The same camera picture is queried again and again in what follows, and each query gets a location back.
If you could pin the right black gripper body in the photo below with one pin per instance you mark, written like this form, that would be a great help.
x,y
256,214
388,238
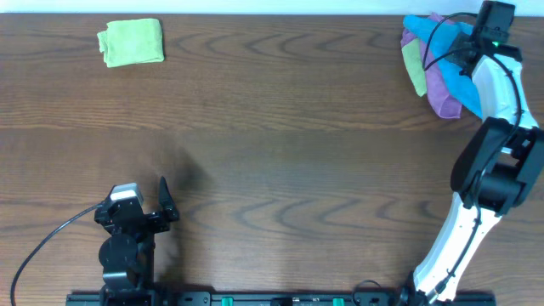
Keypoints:
x,y
461,42

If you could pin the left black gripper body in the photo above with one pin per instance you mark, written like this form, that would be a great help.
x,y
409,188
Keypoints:
x,y
142,219

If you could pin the blue microfiber cloth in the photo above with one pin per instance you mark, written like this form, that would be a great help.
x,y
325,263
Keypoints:
x,y
438,34

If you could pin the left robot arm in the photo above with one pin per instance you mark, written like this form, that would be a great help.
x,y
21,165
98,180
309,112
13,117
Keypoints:
x,y
127,256

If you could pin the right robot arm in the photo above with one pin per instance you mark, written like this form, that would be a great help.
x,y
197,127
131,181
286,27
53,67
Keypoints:
x,y
494,173

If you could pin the purple microfiber cloth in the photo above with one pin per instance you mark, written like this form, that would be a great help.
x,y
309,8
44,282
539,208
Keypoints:
x,y
439,97

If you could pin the light green cloth under pile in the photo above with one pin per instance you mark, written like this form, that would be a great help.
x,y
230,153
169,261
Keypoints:
x,y
413,64

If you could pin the folded light green cloth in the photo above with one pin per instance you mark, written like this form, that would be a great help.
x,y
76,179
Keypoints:
x,y
131,42

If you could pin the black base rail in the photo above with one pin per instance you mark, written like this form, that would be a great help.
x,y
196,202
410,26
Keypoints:
x,y
368,298

